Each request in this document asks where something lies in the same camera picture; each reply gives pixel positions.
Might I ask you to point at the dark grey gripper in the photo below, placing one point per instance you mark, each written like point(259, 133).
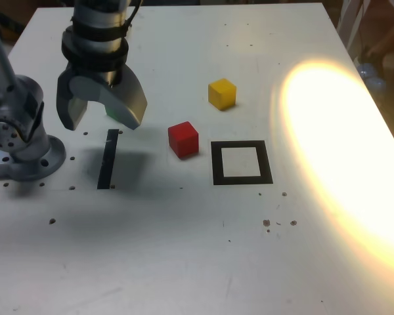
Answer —
point(112, 78)

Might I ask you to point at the green cube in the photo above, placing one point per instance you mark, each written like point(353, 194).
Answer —
point(111, 112)

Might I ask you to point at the red cube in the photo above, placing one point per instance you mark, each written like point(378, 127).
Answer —
point(183, 139)

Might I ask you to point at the yellow cube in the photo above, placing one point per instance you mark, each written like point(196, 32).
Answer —
point(222, 94)

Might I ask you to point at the black tape square outline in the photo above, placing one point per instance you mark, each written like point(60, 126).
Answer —
point(238, 146)

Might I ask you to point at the black tape strip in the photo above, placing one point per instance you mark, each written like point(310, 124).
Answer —
point(107, 157)

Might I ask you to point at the blue round object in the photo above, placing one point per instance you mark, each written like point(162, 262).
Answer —
point(371, 77)

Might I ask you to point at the white metal frame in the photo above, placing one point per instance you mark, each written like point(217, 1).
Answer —
point(351, 23)

